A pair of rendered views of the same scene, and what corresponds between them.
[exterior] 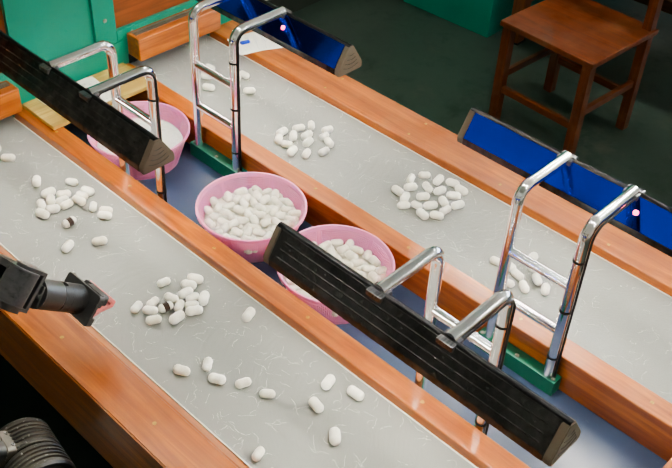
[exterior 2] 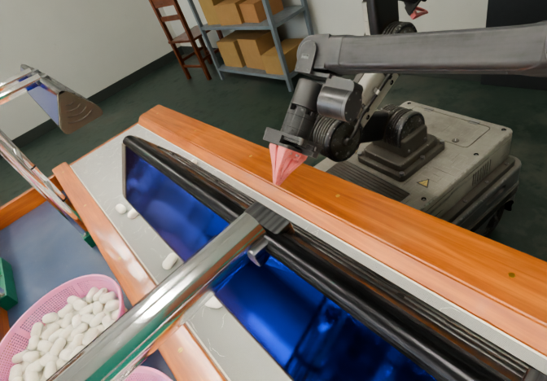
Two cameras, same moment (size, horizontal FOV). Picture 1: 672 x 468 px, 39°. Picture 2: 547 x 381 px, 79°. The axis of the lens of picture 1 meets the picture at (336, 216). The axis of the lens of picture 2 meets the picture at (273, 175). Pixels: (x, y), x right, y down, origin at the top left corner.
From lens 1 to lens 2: 2.14 m
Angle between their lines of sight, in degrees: 102
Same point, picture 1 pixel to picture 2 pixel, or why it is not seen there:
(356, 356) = (103, 229)
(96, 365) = (298, 180)
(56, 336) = (343, 195)
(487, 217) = not seen: outside the picture
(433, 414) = (84, 199)
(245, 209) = not seen: outside the picture
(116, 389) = not seen: hidden behind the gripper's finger
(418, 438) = (103, 194)
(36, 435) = (321, 123)
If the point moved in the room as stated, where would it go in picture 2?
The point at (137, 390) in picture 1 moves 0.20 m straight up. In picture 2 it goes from (263, 171) to (234, 100)
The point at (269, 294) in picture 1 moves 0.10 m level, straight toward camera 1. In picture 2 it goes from (141, 279) to (155, 241)
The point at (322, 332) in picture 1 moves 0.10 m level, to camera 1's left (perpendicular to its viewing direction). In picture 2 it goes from (115, 245) to (152, 240)
